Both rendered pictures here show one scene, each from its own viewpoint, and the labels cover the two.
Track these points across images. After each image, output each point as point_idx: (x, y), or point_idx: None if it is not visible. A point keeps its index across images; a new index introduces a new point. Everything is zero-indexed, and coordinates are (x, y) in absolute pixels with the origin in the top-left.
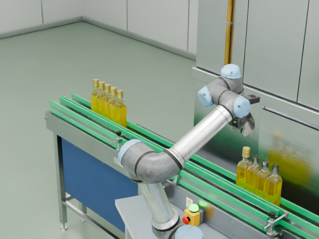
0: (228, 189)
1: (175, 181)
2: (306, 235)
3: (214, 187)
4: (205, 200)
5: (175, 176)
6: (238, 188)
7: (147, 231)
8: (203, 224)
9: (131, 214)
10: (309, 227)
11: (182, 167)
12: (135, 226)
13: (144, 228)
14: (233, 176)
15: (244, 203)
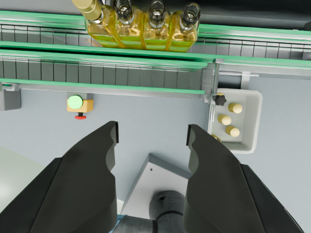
0: (98, 60)
1: (10, 88)
2: (250, 64)
3: (83, 83)
4: (80, 90)
5: (2, 88)
6: (112, 52)
7: (59, 153)
8: (96, 93)
9: (17, 143)
10: (262, 62)
11: None
12: (41, 156)
13: (52, 151)
14: (77, 20)
15: (152, 88)
